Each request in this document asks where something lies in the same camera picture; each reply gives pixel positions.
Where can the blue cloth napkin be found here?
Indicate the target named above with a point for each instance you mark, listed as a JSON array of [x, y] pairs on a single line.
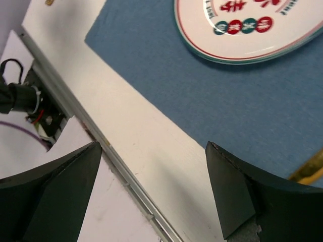
[[268, 114]]

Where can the white patterned plate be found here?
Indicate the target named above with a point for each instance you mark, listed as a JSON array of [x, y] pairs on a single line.
[[246, 32]]

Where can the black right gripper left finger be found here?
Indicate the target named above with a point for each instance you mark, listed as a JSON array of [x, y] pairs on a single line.
[[49, 202]]

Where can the gold knife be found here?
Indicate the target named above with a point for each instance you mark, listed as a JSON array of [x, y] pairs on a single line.
[[310, 171]]

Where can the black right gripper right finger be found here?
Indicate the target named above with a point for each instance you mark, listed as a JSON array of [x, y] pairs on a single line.
[[255, 205]]

